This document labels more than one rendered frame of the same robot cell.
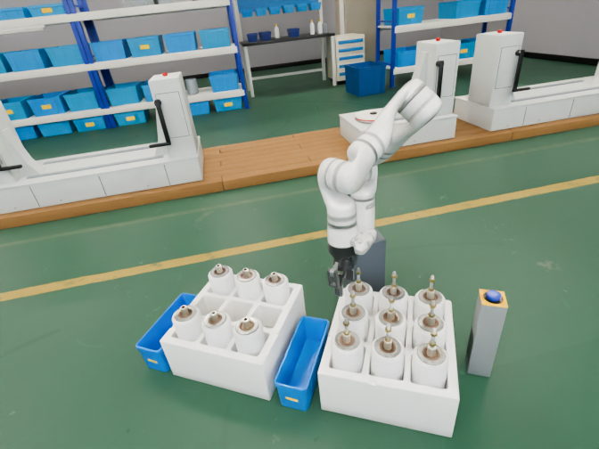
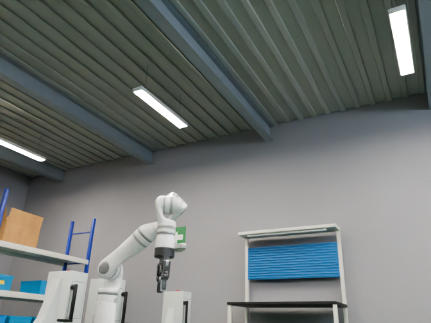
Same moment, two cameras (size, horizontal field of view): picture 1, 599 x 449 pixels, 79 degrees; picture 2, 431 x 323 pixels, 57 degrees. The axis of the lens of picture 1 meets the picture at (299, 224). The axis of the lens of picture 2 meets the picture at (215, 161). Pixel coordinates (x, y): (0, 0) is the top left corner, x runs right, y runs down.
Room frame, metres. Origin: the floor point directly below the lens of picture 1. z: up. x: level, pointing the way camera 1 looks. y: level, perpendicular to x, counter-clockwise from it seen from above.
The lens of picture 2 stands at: (-0.32, 0.97, 0.33)
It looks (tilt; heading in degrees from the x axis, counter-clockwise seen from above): 23 degrees up; 308
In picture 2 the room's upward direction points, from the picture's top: 2 degrees clockwise
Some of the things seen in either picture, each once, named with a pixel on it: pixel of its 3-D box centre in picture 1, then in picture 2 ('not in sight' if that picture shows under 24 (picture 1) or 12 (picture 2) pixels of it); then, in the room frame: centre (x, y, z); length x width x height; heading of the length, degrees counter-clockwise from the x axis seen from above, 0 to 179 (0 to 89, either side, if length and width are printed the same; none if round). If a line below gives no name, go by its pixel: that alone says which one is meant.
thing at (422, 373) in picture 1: (428, 375); not in sight; (0.67, -0.32, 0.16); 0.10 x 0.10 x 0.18
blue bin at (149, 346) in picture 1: (175, 330); not in sight; (1.06, 0.54, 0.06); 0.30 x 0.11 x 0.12; 158
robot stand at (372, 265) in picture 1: (363, 264); not in sight; (1.24, -0.25, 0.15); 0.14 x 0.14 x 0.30; 9
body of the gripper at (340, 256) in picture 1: (343, 252); (163, 259); (0.75, -0.10, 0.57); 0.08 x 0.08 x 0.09
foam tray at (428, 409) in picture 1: (389, 352); not in sight; (0.82, -0.25, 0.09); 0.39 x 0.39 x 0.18; 70
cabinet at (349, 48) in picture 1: (345, 59); not in sight; (6.50, -1.05, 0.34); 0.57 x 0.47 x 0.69; 9
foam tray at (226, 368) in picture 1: (240, 328); not in sight; (1.01, 0.27, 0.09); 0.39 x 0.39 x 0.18; 68
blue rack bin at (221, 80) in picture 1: (224, 80); not in sight; (5.47, 0.83, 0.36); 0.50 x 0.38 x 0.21; 9
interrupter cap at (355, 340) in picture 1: (347, 340); not in sight; (0.75, -0.10, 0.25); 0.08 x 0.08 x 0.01
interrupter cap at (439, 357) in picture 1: (430, 354); not in sight; (0.67, -0.32, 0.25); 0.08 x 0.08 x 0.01
